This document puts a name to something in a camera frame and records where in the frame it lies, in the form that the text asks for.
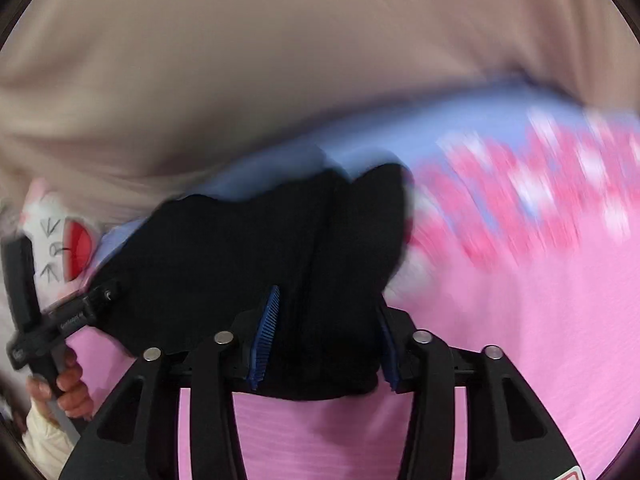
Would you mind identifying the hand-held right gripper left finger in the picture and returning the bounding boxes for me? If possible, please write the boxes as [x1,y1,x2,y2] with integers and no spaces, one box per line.
[59,284,282,480]

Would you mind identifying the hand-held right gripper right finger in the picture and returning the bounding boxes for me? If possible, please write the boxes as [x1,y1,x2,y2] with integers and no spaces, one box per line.
[376,304,583,480]

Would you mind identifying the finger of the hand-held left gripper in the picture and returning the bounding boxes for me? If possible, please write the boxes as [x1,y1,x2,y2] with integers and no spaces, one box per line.
[84,279,122,314]

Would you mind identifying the black pants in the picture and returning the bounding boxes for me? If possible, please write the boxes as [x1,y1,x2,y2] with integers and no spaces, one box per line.
[87,161,409,402]

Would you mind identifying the person's left forearm cream sleeve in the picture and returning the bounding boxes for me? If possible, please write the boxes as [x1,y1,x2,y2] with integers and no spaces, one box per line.
[20,404,85,479]

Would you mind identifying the person's left hand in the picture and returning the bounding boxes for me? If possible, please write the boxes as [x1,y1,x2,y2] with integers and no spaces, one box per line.
[25,346,94,422]

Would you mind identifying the white cat face pillow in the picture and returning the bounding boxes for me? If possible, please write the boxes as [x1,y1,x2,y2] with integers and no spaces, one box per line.
[17,176,104,312]

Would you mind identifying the pink floral blanket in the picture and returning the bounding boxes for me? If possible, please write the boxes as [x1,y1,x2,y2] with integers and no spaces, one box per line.
[64,77,640,480]

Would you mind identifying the beige padded headboard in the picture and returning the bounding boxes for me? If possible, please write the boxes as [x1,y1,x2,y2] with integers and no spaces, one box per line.
[0,0,640,233]

